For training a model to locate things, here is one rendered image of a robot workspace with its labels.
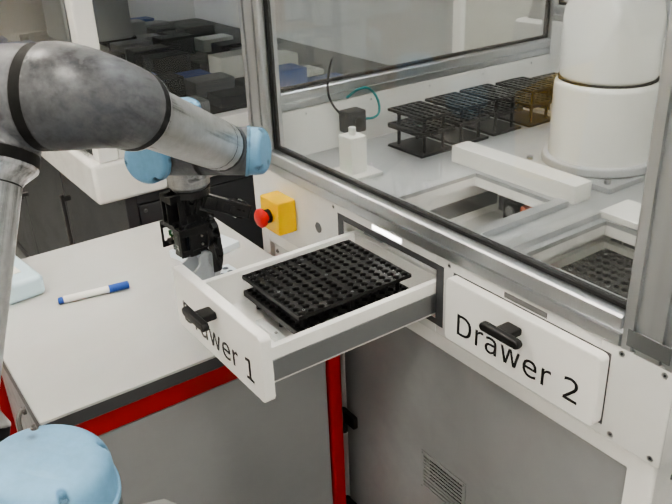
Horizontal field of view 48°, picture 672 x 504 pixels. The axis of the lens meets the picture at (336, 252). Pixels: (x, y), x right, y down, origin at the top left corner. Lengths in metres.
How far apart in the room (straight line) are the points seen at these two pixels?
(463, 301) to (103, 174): 1.03
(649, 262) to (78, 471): 0.67
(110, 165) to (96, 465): 1.22
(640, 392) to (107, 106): 0.72
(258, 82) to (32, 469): 1.01
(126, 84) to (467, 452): 0.87
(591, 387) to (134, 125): 0.66
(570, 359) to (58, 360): 0.85
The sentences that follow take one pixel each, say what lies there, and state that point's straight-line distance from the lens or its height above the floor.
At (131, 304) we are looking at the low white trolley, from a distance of 1.55.
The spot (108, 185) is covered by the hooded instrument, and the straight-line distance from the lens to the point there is 1.93.
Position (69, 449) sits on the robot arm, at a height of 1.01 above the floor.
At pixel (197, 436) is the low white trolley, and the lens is 1.44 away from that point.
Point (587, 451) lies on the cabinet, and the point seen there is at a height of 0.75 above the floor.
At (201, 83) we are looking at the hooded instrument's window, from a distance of 1.99.
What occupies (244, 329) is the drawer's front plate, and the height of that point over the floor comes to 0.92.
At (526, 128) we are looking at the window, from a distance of 1.06.
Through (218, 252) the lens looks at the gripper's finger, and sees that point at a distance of 1.39.
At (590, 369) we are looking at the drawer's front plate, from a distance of 1.06.
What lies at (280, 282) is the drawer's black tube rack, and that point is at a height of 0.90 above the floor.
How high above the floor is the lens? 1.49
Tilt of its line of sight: 26 degrees down
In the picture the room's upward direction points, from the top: 2 degrees counter-clockwise
